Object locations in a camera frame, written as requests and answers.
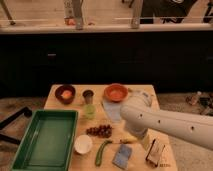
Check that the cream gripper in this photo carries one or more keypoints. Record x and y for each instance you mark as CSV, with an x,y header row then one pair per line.
x,y
146,141

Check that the blue sponge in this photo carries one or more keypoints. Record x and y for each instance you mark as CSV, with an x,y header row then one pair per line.
x,y
122,156

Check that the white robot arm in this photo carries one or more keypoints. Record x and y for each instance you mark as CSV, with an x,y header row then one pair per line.
x,y
192,128

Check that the orange red bowl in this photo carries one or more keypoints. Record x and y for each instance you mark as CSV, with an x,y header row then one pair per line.
x,y
115,92

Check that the white small bowl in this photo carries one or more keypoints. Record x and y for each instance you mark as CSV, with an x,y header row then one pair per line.
x,y
83,144

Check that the orange food in bowl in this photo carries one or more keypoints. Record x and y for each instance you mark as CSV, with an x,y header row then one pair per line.
x,y
66,94

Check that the dark brown bowl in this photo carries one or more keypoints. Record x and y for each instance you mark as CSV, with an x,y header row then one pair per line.
x,y
61,89

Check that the red grape bunch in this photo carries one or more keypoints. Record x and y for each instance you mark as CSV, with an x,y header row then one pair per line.
x,y
103,131

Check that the blue grey cloth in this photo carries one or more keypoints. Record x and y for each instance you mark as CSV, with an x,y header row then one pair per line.
x,y
112,110

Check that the green cucumber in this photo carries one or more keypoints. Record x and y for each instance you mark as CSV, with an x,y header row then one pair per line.
x,y
99,154

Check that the green plastic cup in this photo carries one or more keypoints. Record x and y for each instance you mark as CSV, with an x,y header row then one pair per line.
x,y
89,111

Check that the grey metal cup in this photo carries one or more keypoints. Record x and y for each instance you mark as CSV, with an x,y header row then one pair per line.
x,y
88,96

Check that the green plastic tray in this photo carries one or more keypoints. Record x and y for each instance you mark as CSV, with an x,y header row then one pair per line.
x,y
48,142

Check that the black stand legs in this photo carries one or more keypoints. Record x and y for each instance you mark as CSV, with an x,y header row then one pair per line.
x,y
10,121

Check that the red white object on ledge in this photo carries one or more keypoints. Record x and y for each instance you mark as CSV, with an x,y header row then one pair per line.
x,y
69,21

